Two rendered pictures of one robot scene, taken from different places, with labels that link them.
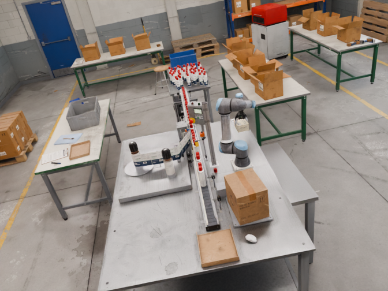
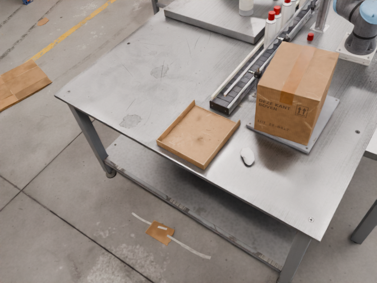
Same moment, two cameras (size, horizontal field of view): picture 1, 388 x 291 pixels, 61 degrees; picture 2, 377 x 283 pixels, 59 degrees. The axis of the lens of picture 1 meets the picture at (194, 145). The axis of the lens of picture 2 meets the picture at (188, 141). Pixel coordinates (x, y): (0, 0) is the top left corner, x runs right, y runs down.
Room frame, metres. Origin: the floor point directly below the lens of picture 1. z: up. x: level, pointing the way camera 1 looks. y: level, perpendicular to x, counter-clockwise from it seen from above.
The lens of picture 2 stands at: (0.91, -0.66, 2.01)
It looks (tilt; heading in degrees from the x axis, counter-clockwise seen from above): 51 degrees down; 43
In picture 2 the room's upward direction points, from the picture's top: 9 degrees counter-clockwise
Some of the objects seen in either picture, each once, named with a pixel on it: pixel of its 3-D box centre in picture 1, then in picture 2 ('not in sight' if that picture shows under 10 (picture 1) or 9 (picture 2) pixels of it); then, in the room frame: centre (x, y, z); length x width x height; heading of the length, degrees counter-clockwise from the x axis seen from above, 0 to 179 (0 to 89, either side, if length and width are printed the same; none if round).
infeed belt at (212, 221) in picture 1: (200, 167); (293, 20); (2.66, -0.02, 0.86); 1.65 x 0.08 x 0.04; 0
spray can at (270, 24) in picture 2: (201, 176); (270, 30); (2.33, -0.02, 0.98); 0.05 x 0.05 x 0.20
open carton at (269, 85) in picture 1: (269, 81); not in sight; (4.21, -1.17, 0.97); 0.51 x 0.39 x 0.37; 98
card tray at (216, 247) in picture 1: (216, 245); (198, 132); (1.66, -0.02, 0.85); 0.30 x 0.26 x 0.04; 0
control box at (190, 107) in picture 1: (198, 112); not in sight; (2.77, -0.10, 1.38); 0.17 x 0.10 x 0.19; 55
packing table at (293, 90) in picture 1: (257, 96); not in sight; (5.07, -1.21, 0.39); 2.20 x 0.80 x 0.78; 3
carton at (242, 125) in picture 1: (241, 125); not in sight; (3.10, -0.54, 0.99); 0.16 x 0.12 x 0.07; 3
